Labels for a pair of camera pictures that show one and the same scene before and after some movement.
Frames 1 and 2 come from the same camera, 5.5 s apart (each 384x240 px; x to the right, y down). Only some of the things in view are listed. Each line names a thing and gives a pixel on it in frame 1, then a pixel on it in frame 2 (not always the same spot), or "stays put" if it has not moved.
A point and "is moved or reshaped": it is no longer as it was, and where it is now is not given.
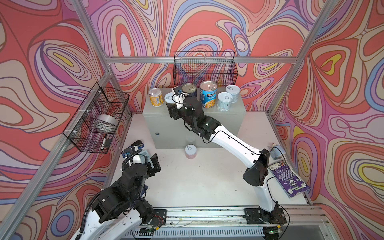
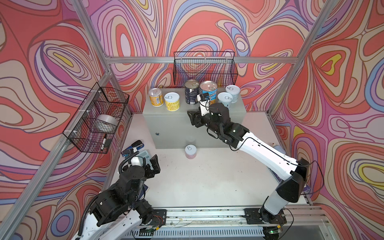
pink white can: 190,151 stays put
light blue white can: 224,101 stays put
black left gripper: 151,172 stays put
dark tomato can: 189,88 is moved or reshaped
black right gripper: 173,110 → 195,118
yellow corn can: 156,97 stays put
